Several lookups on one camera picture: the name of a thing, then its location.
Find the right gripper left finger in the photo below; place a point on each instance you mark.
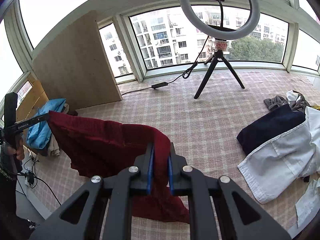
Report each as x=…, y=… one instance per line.
x=101, y=204

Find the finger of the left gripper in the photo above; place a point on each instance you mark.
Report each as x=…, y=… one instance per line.
x=25, y=124

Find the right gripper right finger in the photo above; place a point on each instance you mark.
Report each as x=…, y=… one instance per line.
x=219, y=208

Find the dark red sweater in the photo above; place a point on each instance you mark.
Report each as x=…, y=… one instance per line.
x=104, y=148

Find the person left hand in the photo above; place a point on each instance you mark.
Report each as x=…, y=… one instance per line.
x=17, y=150

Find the blue jacket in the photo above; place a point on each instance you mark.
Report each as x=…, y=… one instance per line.
x=38, y=135

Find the wooden headboard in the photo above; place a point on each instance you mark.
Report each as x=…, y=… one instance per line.
x=33, y=100

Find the white shirt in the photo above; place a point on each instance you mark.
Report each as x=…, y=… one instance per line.
x=273, y=166

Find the white cloth pieces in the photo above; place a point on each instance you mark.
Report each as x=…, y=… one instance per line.
x=307, y=202

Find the wooden board panel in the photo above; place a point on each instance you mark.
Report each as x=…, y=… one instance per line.
x=74, y=66

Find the plaid pink bed sheet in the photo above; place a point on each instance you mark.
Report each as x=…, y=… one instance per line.
x=203, y=131

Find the dark navy garment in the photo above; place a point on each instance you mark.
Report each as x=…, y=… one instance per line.
x=272, y=124

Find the grey garment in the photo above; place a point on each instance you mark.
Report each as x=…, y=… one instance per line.
x=295, y=100

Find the black tripod stand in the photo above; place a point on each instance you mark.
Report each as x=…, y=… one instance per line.
x=215, y=59

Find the white ring light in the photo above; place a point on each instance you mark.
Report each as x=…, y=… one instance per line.
x=246, y=29

